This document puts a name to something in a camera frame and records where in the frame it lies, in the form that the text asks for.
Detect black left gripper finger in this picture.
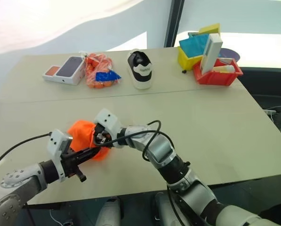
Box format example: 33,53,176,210
77,151,101,166
71,146,101,158

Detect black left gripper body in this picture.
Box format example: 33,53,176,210
60,150,87,182

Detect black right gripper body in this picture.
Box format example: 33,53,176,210
93,123,113,146

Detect orange fabric pouch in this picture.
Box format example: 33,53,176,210
67,120,111,162

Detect blue flat pouch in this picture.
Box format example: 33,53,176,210
178,34,210,58

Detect bag of orange snacks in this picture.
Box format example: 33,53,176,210
84,52,122,90

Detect white box with purple phone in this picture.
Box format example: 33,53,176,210
56,56,86,86

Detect white and black sneaker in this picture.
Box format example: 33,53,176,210
126,48,153,90

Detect yellow plastic bin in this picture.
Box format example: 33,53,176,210
177,46,203,72

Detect red plastic bin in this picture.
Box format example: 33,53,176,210
193,58,244,86

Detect dark window pillar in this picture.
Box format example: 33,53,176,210
163,0,185,48

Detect tall white carton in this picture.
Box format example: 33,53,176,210
199,32,224,74

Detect white plastic bottle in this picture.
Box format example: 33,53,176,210
212,65,236,73

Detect purple bowl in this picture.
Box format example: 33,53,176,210
218,48,241,61

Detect yellow box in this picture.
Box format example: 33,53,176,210
198,23,221,36

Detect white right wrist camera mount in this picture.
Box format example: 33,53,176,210
94,108,122,142

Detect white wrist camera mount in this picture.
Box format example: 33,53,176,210
94,108,122,142
47,129,73,183

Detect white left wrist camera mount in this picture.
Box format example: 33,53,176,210
47,129,73,183

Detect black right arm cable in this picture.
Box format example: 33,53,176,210
99,120,162,163

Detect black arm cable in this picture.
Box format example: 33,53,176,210
0,132,53,175
99,120,162,163

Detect thin white floor cable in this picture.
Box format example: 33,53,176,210
49,208,73,225

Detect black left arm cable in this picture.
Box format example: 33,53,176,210
0,132,53,175

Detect white power strip with cables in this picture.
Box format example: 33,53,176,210
264,106,281,123

